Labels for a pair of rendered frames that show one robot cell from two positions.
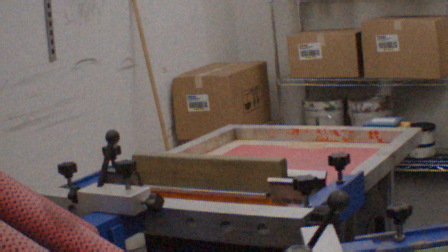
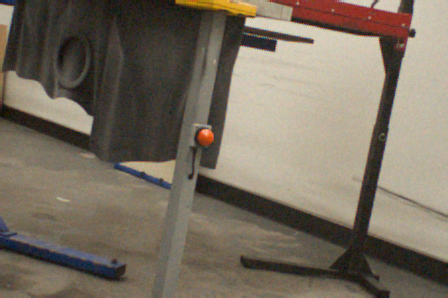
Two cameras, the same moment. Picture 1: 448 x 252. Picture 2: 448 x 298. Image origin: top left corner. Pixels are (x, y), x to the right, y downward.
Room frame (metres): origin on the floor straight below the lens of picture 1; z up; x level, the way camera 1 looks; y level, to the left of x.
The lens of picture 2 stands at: (2.77, -2.31, 0.84)
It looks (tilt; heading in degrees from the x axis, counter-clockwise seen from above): 6 degrees down; 106
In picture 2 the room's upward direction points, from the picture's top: 11 degrees clockwise
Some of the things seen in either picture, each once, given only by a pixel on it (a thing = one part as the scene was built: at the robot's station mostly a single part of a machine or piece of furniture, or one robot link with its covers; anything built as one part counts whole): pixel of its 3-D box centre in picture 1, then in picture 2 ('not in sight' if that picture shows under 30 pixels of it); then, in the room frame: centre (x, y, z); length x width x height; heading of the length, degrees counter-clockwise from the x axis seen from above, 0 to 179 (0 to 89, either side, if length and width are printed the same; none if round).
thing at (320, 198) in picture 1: (325, 209); not in sight; (1.40, -0.17, 0.98); 0.30 x 0.05 x 0.07; 149
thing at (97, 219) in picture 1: (98, 231); not in sight; (1.27, 0.23, 1.02); 0.17 x 0.06 x 0.05; 149
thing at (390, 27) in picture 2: not in sight; (325, 14); (2.09, 1.17, 1.06); 0.61 x 0.46 x 0.12; 29
